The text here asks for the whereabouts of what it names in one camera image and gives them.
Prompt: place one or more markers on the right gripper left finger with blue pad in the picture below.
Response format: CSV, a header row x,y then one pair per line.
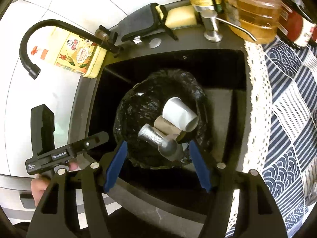
x,y
97,178

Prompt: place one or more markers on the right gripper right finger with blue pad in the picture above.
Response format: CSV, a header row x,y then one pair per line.
x,y
200,165

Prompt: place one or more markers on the silver foil wrapper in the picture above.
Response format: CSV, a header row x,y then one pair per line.
x,y
166,144

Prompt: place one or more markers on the cardboard paper roll tube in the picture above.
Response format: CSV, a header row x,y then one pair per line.
x,y
168,128

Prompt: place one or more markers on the white paper cup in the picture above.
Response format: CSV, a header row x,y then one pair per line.
x,y
180,115

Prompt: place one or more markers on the black kitchen sink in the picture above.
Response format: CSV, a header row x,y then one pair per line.
x,y
171,199

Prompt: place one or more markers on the black trash bag bin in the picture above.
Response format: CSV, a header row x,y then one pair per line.
x,y
144,104

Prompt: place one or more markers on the black kitchen faucet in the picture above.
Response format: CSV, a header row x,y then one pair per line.
x,y
35,43

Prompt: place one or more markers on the person left hand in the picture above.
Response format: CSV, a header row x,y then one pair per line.
x,y
38,187

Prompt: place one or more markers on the blue white patterned tablecloth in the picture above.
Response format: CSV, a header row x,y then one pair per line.
x,y
282,139

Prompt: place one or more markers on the yellow dish soap bottle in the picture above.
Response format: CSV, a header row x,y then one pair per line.
x,y
76,54

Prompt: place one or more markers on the round sink hole cover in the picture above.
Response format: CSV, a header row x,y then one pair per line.
x,y
154,43

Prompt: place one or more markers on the steel soap dispenser pump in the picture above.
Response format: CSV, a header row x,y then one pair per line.
x,y
211,21

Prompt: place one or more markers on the yellow sponge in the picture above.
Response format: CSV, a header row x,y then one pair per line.
x,y
179,17

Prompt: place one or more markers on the soy sauce jug white label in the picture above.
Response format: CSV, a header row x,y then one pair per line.
x,y
295,25

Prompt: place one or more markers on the large cooking oil jug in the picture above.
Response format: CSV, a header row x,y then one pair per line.
x,y
259,17

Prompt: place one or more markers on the black cabinet handle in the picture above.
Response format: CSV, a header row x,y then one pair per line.
x,y
27,200

